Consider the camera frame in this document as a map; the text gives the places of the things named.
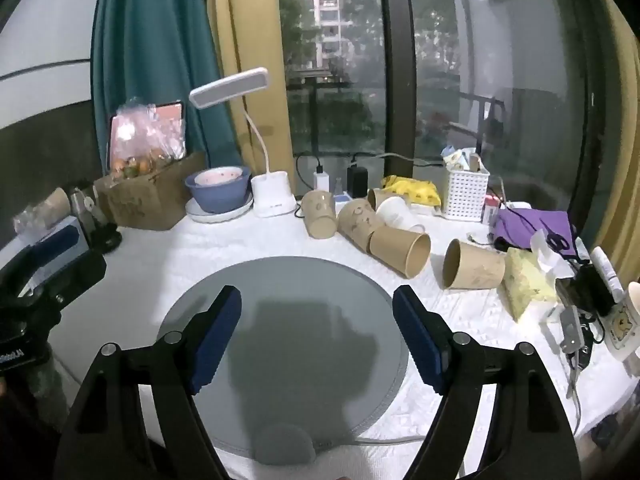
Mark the white plate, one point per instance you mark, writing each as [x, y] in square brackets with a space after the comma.
[240, 208]

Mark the black stand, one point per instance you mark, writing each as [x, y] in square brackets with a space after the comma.
[102, 240]

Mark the white desk lamp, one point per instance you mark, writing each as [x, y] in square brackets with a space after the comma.
[272, 195]

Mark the cardboard box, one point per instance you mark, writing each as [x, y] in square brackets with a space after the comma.
[145, 200]

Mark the round grey mat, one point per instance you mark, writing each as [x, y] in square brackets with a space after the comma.
[300, 280]

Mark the white charger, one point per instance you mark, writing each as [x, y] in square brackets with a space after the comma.
[321, 180]

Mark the grey adapter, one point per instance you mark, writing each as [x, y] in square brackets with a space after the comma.
[570, 330]

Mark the teal curtain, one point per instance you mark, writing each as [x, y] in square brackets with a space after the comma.
[150, 35]

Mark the pink bowl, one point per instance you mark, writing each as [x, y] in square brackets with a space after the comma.
[217, 176]

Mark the white tissue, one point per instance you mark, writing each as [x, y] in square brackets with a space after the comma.
[545, 257]

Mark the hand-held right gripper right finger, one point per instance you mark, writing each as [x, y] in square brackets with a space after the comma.
[417, 340]

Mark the yellow cloth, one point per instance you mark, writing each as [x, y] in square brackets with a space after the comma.
[415, 190]

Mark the brown paper cup in wrap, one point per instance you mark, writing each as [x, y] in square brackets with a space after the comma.
[52, 205]

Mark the yellow packet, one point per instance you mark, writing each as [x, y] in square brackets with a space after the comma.
[527, 280]

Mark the brown paper cup faint print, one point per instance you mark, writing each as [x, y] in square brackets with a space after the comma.
[480, 270]

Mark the white blue box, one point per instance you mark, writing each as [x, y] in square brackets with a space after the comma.
[67, 221]

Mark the purple cloth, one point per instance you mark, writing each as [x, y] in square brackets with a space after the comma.
[520, 225]

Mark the clear plastic bag of fruit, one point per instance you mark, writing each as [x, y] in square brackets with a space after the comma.
[145, 130]

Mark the yellow curtain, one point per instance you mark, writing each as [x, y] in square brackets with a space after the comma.
[622, 110]
[245, 35]

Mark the black device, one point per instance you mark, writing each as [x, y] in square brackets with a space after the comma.
[590, 287]

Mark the plain brown paper cup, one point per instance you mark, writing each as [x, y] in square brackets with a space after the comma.
[395, 247]

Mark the small brown paper cup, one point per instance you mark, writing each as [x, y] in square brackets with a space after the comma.
[375, 197]

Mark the white cup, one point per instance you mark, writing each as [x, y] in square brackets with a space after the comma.
[397, 215]

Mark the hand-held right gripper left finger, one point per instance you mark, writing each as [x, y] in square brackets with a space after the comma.
[220, 340]

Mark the packets in basket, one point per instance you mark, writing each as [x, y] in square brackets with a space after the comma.
[457, 157]

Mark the black charger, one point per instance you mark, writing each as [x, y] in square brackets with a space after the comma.
[357, 180]

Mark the dark window frame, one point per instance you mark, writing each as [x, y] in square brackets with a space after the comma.
[397, 60]

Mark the brown paper cup face print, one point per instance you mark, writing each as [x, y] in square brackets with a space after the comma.
[320, 212]
[356, 222]

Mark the white tube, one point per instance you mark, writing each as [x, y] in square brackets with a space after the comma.
[605, 270]

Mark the balcony chair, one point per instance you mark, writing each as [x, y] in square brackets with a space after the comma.
[487, 120]

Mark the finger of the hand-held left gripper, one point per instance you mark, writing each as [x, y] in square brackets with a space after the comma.
[75, 275]
[52, 246]

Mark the white plastic basket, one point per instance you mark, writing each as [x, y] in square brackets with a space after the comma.
[465, 195]

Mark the small red white box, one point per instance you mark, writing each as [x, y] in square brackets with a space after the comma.
[490, 210]

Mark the blue bowl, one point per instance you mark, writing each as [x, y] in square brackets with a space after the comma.
[215, 197]

